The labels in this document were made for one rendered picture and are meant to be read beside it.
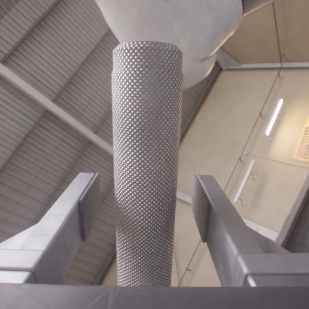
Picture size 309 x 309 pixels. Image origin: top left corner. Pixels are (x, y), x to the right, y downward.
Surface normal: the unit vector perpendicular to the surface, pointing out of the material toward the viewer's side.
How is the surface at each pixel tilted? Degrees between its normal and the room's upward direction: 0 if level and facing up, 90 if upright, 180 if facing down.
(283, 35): 90
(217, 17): 136
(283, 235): 90
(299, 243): 90
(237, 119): 90
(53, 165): 167
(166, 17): 141
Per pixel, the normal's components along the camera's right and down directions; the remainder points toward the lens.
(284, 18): -0.49, 0.84
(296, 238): -0.23, -0.82
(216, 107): -0.50, -0.50
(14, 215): 0.58, 0.11
